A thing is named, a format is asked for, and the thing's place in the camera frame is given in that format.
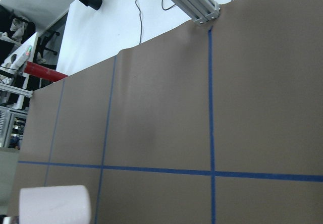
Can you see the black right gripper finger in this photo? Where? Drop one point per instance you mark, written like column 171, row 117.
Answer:
column 10, row 220

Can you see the pink plastic cup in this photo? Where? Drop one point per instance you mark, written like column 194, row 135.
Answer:
column 56, row 204

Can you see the red cylinder tube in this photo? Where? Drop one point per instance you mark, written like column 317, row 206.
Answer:
column 42, row 72

